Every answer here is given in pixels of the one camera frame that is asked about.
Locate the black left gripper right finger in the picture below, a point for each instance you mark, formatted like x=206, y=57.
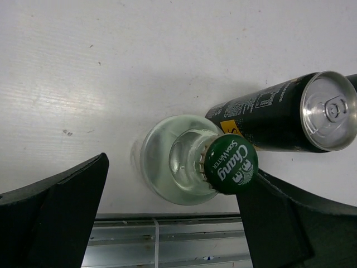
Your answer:
x=286, y=226

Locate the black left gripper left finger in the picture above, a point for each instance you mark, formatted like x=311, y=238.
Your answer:
x=48, y=223

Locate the Chang soda bottle front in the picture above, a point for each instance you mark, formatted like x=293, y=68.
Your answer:
x=188, y=160

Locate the dark can left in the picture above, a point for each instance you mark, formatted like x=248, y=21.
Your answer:
x=315, y=112

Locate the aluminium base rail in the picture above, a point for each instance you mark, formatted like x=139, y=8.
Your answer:
x=167, y=240

